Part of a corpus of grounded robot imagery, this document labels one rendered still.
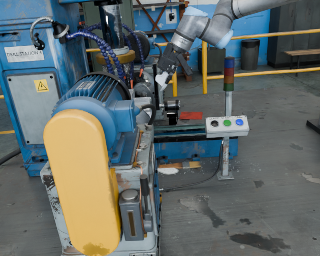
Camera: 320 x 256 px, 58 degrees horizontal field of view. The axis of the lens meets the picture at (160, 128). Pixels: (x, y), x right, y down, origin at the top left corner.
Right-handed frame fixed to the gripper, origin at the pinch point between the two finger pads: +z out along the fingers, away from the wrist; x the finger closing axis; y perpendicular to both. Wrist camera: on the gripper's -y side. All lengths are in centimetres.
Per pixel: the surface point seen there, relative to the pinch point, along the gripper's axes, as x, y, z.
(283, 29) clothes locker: -486, -220, -85
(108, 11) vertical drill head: -1.5, 35.0, -19.7
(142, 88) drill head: -26.6, 7.0, 11.8
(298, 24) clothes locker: -487, -244, -106
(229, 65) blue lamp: -32.9, -31.2, -19.7
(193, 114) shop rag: -56, -33, 22
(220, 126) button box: 20.8, -25.3, -2.2
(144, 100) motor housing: -3.9, 5.1, 10.1
